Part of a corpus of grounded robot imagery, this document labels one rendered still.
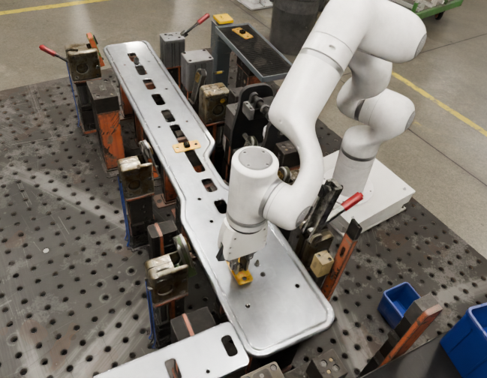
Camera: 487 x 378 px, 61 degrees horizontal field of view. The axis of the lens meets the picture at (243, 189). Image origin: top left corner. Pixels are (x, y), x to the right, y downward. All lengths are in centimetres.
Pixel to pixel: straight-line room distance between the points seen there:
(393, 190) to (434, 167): 161
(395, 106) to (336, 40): 53
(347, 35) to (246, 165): 29
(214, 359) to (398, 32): 74
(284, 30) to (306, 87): 324
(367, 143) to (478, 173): 207
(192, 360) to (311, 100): 55
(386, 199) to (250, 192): 92
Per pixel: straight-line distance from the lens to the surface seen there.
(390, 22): 91
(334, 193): 92
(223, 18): 171
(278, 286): 99
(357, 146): 138
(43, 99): 212
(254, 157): 73
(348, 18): 81
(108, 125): 154
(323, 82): 77
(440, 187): 308
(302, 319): 96
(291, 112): 75
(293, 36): 401
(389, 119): 128
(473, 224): 295
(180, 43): 177
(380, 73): 110
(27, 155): 182
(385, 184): 164
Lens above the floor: 183
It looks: 45 degrees down
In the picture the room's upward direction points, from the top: 8 degrees clockwise
